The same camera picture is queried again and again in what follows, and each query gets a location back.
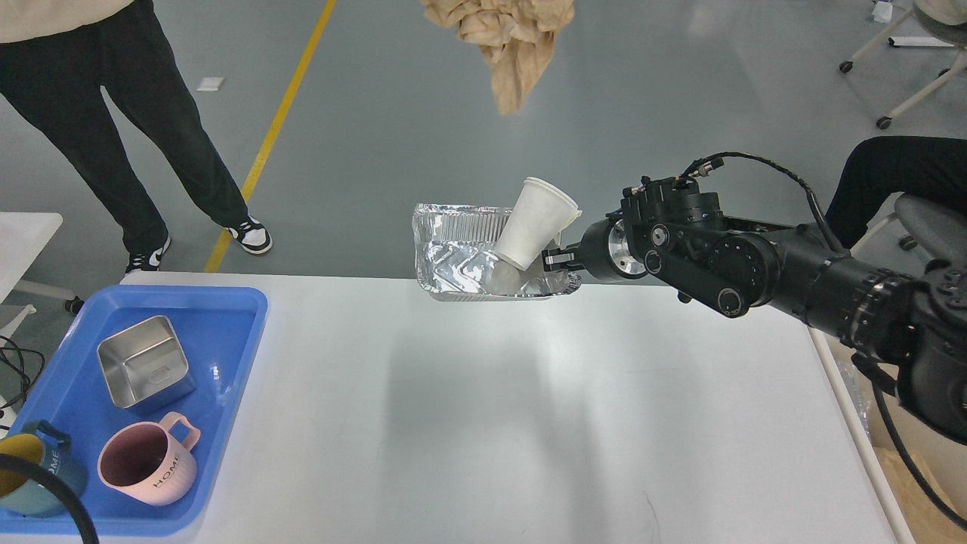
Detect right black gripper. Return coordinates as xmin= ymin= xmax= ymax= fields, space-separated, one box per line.
xmin=542 ymin=219 xmax=649 ymax=283

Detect white paper cup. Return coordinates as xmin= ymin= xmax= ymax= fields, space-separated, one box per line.
xmin=494 ymin=177 xmax=582 ymax=270

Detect aluminium foil tray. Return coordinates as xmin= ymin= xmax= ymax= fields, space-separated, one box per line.
xmin=412 ymin=203 xmax=582 ymax=302

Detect stainless steel rectangular container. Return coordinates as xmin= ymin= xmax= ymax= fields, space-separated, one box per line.
xmin=96 ymin=314 xmax=196 ymax=416

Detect pink ribbed mug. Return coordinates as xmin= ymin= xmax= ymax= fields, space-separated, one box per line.
xmin=96 ymin=411 xmax=202 ymax=506

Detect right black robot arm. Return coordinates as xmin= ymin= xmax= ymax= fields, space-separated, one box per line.
xmin=539 ymin=152 xmax=966 ymax=529

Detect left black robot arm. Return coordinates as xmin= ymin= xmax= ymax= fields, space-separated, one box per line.
xmin=1 ymin=454 xmax=100 ymax=543

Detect seated person black trousers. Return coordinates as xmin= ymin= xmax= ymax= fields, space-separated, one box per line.
xmin=825 ymin=135 xmax=966 ymax=248

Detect blue plastic tray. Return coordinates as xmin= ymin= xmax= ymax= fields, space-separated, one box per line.
xmin=13 ymin=285 xmax=268 ymax=540

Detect white paper scrap on floor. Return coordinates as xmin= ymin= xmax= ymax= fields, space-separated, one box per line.
xmin=196 ymin=76 xmax=227 ymax=92

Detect white rolling chair base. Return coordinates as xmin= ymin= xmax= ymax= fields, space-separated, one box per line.
xmin=837 ymin=1 xmax=966 ymax=130

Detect white plastic bin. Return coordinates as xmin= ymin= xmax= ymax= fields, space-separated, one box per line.
xmin=809 ymin=329 xmax=966 ymax=543

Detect brown paper in bin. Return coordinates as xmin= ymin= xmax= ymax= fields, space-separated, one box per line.
xmin=873 ymin=447 xmax=966 ymax=543

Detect standing person black trousers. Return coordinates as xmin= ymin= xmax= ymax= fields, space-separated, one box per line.
xmin=0 ymin=0 xmax=273 ymax=274

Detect teal ribbed mug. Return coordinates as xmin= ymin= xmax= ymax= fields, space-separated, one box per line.
xmin=1 ymin=420 xmax=88 ymax=518

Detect black cables at left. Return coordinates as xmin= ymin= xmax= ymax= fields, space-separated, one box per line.
xmin=0 ymin=336 xmax=46 ymax=413

